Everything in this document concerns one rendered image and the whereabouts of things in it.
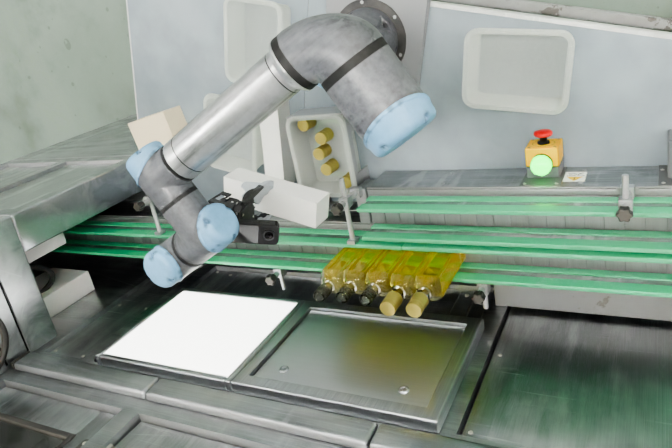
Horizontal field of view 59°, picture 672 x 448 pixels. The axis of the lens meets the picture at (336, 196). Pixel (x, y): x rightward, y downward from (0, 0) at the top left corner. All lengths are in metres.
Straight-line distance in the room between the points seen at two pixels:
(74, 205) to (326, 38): 1.19
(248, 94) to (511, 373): 0.77
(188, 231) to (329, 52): 0.39
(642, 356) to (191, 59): 1.36
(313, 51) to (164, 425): 0.87
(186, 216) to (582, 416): 0.78
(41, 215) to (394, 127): 1.21
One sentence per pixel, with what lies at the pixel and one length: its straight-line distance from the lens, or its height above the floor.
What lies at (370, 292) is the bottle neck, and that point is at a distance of 1.28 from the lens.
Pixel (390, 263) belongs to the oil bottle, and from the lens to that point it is 1.35.
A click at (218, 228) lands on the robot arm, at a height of 1.41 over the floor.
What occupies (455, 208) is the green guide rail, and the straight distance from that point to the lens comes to 1.32.
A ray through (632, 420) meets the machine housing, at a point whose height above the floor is 1.19.
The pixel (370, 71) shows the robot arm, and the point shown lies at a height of 1.34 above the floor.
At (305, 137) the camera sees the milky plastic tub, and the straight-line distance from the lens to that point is 1.62.
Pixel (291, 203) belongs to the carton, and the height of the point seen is 1.11.
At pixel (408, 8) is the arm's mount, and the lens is 1.43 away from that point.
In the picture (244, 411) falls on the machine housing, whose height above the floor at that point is 1.38.
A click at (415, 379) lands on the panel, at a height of 1.21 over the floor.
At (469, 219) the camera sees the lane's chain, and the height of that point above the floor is 0.88.
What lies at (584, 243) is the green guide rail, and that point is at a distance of 1.30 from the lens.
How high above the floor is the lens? 2.11
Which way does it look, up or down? 54 degrees down
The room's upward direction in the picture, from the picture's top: 130 degrees counter-clockwise
